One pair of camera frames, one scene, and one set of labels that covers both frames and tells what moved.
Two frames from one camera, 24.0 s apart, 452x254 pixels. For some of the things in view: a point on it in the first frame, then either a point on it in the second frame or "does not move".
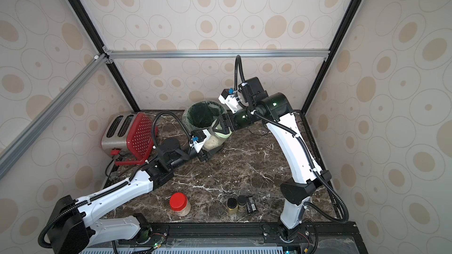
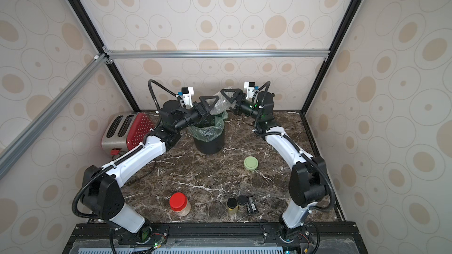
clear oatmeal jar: (213, 141) to (222, 104)
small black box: (251, 206) does not move
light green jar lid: (222, 136) to (251, 163)
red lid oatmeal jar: (179, 203) does not move
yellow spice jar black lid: (232, 206) does not move
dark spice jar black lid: (242, 201) does not move
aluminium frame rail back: (220, 54) does not move
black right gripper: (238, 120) to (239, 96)
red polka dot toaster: (129, 136) does not move
